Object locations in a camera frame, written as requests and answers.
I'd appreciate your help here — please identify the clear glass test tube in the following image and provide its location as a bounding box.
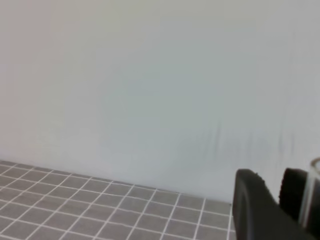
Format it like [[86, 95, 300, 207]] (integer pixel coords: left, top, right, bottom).
[[299, 157, 320, 232]]

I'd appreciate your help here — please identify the grey white-grid tablecloth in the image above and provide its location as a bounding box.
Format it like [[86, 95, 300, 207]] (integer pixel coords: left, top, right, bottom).
[[0, 160, 236, 240]]

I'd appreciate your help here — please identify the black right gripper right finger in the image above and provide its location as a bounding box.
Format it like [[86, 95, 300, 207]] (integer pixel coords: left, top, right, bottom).
[[279, 168, 320, 225]]

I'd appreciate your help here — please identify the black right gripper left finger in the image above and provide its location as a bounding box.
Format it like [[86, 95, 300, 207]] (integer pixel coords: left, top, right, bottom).
[[232, 169, 320, 240]]

